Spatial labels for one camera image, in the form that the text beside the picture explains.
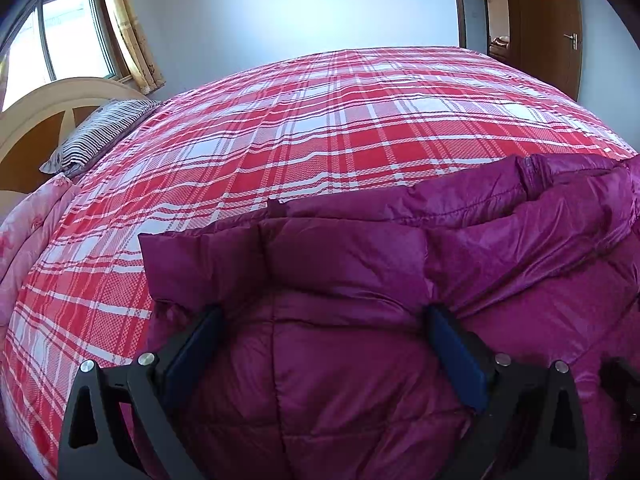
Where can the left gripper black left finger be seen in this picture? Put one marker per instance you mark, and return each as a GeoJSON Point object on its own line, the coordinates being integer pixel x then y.
{"type": "Point", "coordinates": [121, 422]}

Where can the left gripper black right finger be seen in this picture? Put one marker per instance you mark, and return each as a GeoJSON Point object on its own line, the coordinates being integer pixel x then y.
{"type": "Point", "coordinates": [527, 420]}

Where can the magenta quilted down jacket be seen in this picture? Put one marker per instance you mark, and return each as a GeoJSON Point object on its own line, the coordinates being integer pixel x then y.
{"type": "Point", "coordinates": [324, 374]}

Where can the pink floral folded quilt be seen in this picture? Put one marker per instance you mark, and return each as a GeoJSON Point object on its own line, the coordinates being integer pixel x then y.
{"type": "Point", "coordinates": [26, 232]}

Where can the cream wooden round headboard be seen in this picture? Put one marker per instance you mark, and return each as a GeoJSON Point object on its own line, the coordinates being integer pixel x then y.
{"type": "Point", "coordinates": [34, 126]}

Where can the striped pillow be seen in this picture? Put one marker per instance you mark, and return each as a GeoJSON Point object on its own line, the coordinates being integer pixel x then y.
{"type": "Point", "coordinates": [97, 135]}

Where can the red white plaid bedsheet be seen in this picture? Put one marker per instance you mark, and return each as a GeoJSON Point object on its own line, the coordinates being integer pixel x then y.
{"type": "Point", "coordinates": [324, 123]}

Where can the right yellow curtain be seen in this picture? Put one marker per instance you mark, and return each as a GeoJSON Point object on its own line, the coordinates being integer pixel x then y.
{"type": "Point", "coordinates": [132, 43]}

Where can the brown wooden door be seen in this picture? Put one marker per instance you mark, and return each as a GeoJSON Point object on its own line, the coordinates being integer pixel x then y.
{"type": "Point", "coordinates": [537, 45]}

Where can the silver door handle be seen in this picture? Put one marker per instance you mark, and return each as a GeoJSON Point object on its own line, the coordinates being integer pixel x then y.
{"type": "Point", "coordinates": [573, 39]}

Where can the window with metal frame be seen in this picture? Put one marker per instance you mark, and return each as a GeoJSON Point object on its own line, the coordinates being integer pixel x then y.
{"type": "Point", "coordinates": [61, 39]}

